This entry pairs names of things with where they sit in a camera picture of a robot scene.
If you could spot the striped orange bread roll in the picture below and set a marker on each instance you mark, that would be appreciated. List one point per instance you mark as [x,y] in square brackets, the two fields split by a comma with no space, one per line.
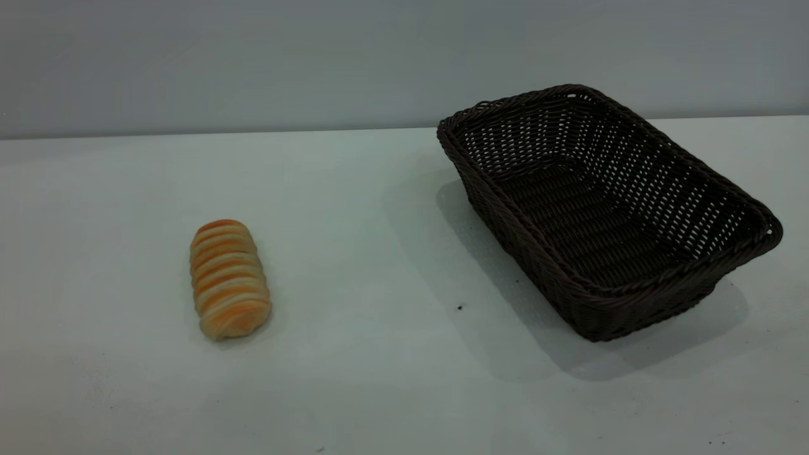
[229,281]

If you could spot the dark brown wicker basket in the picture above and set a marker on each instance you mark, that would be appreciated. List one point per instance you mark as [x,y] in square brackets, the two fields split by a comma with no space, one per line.
[588,221]

